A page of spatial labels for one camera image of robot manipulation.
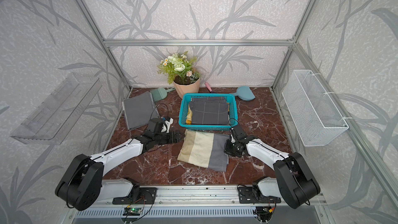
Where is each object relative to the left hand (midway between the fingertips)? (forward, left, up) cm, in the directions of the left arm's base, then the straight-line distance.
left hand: (180, 136), depth 86 cm
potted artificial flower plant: (+31, +2, +23) cm, 39 cm away
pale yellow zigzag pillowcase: (+15, -3, -3) cm, 16 cm away
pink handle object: (+45, -16, -6) cm, 48 cm away
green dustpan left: (+38, +21, -6) cm, 44 cm away
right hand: (-5, -25, -6) cm, 26 cm away
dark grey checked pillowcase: (+20, -16, -3) cm, 26 cm away
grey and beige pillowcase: (-6, -14, -5) cm, 16 cm away
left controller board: (-34, +20, -8) cm, 40 cm away
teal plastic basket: (+22, 0, +2) cm, 22 cm away
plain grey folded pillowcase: (+24, +32, -7) cm, 41 cm away
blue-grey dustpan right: (+39, -43, -6) cm, 59 cm away
